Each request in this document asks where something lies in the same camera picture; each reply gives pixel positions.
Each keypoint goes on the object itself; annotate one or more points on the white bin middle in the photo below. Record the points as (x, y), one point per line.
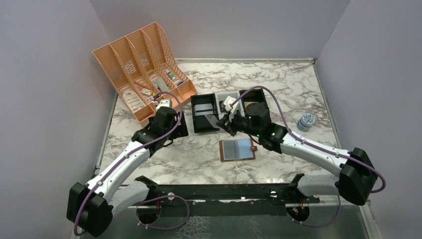
(222, 97)

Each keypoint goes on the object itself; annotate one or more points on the dark grey credit card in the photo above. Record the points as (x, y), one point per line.
(229, 148)

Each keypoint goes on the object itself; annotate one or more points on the orange plastic file organizer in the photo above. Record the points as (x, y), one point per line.
(141, 64)

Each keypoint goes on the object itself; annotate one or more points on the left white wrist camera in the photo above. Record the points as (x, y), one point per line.
(164, 103)

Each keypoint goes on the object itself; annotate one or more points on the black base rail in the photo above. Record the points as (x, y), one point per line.
(214, 200)

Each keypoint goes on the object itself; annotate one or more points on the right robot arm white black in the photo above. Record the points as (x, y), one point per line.
(351, 173)

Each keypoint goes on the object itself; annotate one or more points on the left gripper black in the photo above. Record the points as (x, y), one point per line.
(180, 130)

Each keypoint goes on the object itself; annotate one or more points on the black bin left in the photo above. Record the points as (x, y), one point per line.
(200, 123)

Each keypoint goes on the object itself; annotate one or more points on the black bin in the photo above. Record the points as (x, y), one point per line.
(254, 96)
(200, 123)

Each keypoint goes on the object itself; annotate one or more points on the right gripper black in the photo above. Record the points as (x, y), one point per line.
(228, 126)

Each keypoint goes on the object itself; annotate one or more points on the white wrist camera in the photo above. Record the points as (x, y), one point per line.
(164, 103)
(229, 105)

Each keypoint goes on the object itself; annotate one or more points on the white card in black bin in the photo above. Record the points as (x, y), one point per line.
(204, 109)

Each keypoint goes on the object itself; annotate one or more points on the blue white small jar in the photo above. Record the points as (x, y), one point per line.
(306, 121)

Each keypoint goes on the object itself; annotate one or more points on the black bin right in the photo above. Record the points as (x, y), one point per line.
(254, 96)

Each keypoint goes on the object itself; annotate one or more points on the brown leather card holder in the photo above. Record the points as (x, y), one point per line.
(246, 150)

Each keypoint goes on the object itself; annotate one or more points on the gold card in black bin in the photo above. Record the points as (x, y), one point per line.
(246, 104)

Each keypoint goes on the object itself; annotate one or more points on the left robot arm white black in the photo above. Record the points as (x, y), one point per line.
(93, 205)

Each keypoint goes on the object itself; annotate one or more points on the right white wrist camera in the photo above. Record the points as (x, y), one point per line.
(229, 105)

